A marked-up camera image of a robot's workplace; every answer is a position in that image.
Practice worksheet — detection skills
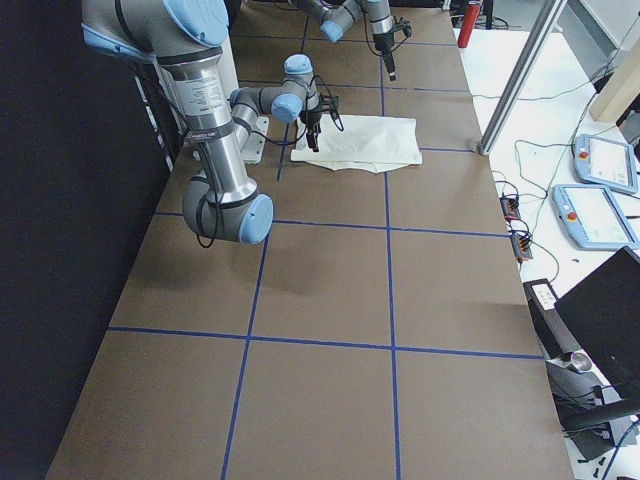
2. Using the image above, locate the red cylinder tube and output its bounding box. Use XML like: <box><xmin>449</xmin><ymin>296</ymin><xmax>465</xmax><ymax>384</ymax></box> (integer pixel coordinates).
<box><xmin>457</xmin><ymin>0</ymin><xmax>482</xmax><ymax>49</ymax></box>

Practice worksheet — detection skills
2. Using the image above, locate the far orange terminal block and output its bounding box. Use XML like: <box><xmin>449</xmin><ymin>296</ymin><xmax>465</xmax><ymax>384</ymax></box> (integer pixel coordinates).
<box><xmin>499</xmin><ymin>194</ymin><xmax>521</xmax><ymax>221</ymax></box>

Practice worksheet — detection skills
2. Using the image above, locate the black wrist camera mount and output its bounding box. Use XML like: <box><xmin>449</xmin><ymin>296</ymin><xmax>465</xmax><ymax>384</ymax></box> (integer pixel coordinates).
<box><xmin>318</xmin><ymin>94</ymin><xmax>339</xmax><ymax>118</ymax></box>
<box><xmin>391</xmin><ymin>17</ymin><xmax>412</xmax><ymax>38</ymax></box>

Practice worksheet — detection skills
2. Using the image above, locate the aluminium frame post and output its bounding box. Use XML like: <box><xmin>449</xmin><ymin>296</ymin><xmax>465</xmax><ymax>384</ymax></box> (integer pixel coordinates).
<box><xmin>477</xmin><ymin>0</ymin><xmax>568</xmax><ymax>156</ymax></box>

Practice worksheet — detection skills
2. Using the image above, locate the blue teach pendant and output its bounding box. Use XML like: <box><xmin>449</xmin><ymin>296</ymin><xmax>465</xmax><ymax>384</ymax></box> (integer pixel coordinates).
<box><xmin>572</xmin><ymin>134</ymin><xmax>639</xmax><ymax>195</ymax></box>
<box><xmin>551</xmin><ymin>184</ymin><xmax>639</xmax><ymax>251</ymax></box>

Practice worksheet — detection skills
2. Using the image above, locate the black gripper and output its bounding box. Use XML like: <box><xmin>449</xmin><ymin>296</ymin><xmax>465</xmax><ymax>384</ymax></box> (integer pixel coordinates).
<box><xmin>373</xmin><ymin>31</ymin><xmax>397</xmax><ymax>82</ymax></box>
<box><xmin>302</xmin><ymin>107</ymin><xmax>323</xmax><ymax>151</ymax></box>

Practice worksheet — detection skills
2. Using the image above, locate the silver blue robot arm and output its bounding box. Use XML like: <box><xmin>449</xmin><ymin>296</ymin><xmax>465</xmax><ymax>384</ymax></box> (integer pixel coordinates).
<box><xmin>288</xmin><ymin>0</ymin><xmax>411</xmax><ymax>81</ymax></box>
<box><xmin>81</xmin><ymin>0</ymin><xmax>322</xmax><ymax>244</ymax></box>

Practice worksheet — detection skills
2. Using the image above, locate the black monitor screen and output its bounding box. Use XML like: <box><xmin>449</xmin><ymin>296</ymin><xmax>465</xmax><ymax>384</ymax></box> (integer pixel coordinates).
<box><xmin>555</xmin><ymin>246</ymin><xmax>639</xmax><ymax>398</ymax></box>

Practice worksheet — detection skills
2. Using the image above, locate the near orange terminal block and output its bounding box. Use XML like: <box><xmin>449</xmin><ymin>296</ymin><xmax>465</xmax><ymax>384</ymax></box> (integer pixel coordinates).
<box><xmin>509</xmin><ymin>230</ymin><xmax>533</xmax><ymax>263</ymax></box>

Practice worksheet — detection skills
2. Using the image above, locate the far blue teach pendant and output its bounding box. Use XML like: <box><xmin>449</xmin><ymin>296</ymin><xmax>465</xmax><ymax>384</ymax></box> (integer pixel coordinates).
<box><xmin>572</xmin><ymin>134</ymin><xmax>639</xmax><ymax>195</ymax></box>

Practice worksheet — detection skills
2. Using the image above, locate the near blue teach pendant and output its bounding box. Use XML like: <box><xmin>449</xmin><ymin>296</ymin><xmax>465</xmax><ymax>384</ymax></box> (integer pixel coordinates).
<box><xmin>551</xmin><ymin>184</ymin><xmax>639</xmax><ymax>251</ymax></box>

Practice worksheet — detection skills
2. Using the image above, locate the cream long-sleeve cat shirt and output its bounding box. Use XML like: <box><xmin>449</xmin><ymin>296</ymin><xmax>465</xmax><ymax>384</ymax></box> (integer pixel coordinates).
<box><xmin>291</xmin><ymin>114</ymin><xmax>422</xmax><ymax>173</ymax></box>

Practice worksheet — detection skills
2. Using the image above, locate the orange terminal block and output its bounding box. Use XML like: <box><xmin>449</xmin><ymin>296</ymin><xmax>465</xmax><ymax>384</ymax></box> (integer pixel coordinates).
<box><xmin>499</xmin><ymin>194</ymin><xmax>521</xmax><ymax>221</ymax></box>
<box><xmin>509</xmin><ymin>230</ymin><xmax>533</xmax><ymax>263</ymax></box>

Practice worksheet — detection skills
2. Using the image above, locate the black box with label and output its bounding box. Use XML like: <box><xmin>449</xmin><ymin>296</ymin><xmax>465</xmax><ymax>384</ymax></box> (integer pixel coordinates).
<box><xmin>523</xmin><ymin>279</ymin><xmax>593</xmax><ymax>374</ymax></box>

